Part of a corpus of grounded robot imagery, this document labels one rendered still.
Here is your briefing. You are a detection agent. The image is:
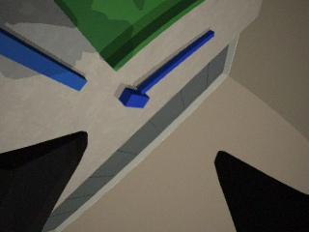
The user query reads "green putting mat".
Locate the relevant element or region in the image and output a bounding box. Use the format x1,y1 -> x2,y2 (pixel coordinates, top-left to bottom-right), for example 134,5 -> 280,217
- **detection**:
54,0 -> 182,61

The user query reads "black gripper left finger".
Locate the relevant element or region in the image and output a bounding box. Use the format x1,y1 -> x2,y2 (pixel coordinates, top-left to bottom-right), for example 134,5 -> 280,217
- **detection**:
0,131 -> 89,232

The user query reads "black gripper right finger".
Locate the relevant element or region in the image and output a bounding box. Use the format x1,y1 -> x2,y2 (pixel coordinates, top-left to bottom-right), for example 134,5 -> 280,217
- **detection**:
213,151 -> 309,232

